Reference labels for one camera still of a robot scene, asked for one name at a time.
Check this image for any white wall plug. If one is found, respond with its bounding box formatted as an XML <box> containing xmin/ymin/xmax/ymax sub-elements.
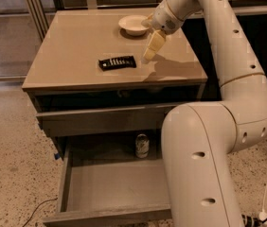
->
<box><xmin>258</xmin><ymin>211</ymin><xmax>267</xmax><ymax>226</ymax></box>

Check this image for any black rxbar chocolate wrapper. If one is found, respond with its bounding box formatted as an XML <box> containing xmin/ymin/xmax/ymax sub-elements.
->
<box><xmin>98</xmin><ymin>56</ymin><xmax>136</xmax><ymax>71</ymax></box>

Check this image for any white can in drawer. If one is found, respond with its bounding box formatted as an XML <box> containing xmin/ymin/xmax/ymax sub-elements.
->
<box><xmin>135</xmin><ymin>133</ymin><xmax>150</xmax><ymax>158</ymax></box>

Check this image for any black floor cable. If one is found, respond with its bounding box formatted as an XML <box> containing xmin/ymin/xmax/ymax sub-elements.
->
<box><xmin>21</xmin><ymin>198</ymin><xmax>59</xmax><ymax>227</ymax></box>

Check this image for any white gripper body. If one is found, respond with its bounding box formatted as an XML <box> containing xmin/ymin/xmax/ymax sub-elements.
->
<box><xmin>151</xmin><ymin>0</ymin><xmax>184</xmax><ymax>35</ymax></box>

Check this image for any grey drawer cabinet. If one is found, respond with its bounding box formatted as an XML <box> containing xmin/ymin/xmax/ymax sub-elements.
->
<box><xmin>23</xmin><ymin>9</ymin><xmax>207</xmax><ymax>153</ymax></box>

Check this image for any closed grey top drawer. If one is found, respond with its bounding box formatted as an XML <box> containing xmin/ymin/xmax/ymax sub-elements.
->
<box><xmin>37</xmin><ymin>102</ymin><xmax>180</xmax><ymax>137</ymax></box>

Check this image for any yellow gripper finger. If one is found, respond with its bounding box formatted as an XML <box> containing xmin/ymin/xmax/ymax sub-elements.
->
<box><xmin>143</xmin><ymin>30</ymin><xmax>166</xmax><ymax>61</ymax></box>
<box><xmin>141</xmin><ymin>13</ymin><xmax>153</xmax><ymax>28</ymax></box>

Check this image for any white ceramic bowl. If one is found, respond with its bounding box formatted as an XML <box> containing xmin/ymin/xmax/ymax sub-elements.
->
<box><xmin>118</xmin><ymin>15</ymin><xmax>149</xmax><ymax>36</ymax></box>

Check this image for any black power strip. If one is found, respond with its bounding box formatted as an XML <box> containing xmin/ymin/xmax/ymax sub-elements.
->
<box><xmin>242</xmin><ymin>215</ymin><xmax>261</xmax><ymax>227</ymax></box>

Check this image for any open grey middle drawer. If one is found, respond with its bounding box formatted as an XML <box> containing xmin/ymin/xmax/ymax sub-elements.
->
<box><xmin>44</xmin><ymin>131</ymin><xmax>171</xmax><ymax>227</ymax></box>

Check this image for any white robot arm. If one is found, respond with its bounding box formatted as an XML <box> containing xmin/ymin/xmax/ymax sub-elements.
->
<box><xmin>143</xmin><ymin>0</ymin><xmax>267</xmax><ymax>227</ymax></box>

